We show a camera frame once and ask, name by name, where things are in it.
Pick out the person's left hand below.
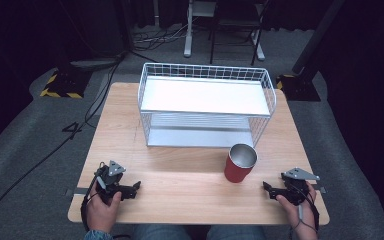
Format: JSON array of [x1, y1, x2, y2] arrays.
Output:
[[85, 185, 123, 234]]

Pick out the black metal chair frame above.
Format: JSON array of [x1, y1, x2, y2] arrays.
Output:
[[208, 0, 271, 67]]

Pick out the white metal stand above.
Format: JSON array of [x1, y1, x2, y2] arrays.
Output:
[[183, 0, 266, 62]]

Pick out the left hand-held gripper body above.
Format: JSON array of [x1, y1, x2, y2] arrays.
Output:
[[94, 160, 132, 205]]

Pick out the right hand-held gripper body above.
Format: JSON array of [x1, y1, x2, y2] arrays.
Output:
[[277, 167, 321, 206]]

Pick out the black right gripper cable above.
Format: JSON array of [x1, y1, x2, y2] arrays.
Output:
[[288, 181, 321, 234]]

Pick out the black yellow striped stand base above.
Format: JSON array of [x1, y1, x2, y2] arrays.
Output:
[[39, 68, 94, 100], [275, 73, 322, 102]]

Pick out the white wire shelf rack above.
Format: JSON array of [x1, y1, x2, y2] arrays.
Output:
[[137, 62, 278, 149]]

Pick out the bundle of floor cables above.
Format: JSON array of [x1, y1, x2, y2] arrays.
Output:
[[131, 16, 201, 52]]

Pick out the black floor cable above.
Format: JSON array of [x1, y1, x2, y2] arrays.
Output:
[[0, 53, 128, 233]]

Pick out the person's jeans legs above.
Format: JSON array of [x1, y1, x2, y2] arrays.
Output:
[[130, 223, 268, 240]]

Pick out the person's left denim sleeve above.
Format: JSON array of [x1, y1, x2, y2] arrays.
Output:
[[83, 229, 114, 240]]

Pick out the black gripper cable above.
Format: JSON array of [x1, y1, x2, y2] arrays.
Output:
[[80, 162, 107, 233], [288, 181, 321, 234]]

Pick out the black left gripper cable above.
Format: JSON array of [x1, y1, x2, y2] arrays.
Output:
[[80, 162, 107, 233]]

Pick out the dark slanted stand pole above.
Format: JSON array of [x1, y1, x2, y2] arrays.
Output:
[[291, 0, 346, 76]]

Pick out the red metal cup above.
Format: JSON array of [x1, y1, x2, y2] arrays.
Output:
[[223, 143, 259, 184]]

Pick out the person's right hand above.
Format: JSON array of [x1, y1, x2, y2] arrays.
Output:
[[275, 181, 318, 240]]

